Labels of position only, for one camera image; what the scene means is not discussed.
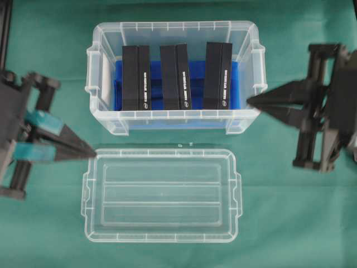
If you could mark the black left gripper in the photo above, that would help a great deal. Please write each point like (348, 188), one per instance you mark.
(62, 144)

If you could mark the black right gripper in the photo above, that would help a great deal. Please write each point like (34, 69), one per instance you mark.
(327, 120)

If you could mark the clear plastic box lid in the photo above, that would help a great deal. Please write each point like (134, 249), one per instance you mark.
(162, 196)

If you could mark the right black box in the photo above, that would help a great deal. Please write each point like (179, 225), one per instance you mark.
(217, 83)

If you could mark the black box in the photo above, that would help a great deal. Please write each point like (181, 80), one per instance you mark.
(136, 78)
(175, 77)
(217, 83)

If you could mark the left black box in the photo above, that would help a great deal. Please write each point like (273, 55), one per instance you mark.
(136, 78)

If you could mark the clear plastic storage box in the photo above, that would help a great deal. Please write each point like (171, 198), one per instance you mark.
(106, 50)

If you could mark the middle black box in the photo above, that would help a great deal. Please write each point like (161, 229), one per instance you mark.
(175, 77)

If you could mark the blue foam liner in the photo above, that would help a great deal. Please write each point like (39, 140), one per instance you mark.
(197, 75)

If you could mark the black metal table frame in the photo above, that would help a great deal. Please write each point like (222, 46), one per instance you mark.
(5, 20)

